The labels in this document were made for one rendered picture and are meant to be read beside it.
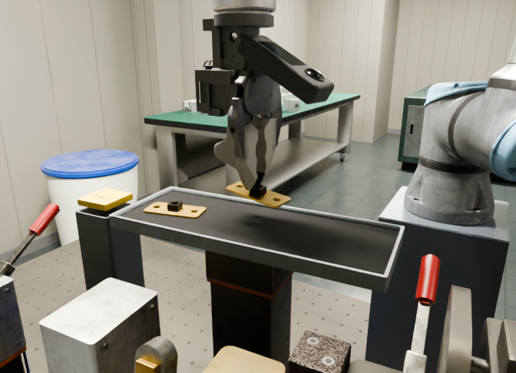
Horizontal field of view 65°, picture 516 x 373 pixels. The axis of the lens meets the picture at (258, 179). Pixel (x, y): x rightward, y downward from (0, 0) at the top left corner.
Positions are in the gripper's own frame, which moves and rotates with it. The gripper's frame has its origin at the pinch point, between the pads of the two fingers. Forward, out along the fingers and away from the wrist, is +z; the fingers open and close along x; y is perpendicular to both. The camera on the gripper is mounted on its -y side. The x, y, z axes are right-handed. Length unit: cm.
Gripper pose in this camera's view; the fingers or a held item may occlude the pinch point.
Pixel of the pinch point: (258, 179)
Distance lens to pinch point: 53.1
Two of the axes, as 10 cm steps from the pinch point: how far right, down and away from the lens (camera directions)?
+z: 0.0, 9.5, 3.0
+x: -6.0, 2.4, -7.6
